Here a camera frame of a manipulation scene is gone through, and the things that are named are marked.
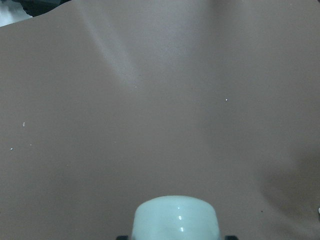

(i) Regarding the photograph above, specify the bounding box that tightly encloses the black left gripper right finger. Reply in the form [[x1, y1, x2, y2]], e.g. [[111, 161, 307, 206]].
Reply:
[[224, 235, 237, 240]]

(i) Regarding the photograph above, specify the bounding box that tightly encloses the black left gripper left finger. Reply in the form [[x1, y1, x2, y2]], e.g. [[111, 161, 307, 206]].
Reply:
[[116, 235, 129, 240]]

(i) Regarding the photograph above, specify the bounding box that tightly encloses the mint green cup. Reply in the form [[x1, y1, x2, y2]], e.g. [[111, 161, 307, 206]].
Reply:
[[131, 195, 221, 240]]

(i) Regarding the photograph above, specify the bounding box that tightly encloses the black equipment case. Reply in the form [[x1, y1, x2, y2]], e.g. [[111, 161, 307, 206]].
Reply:
[[13, 0, 71, 17]]

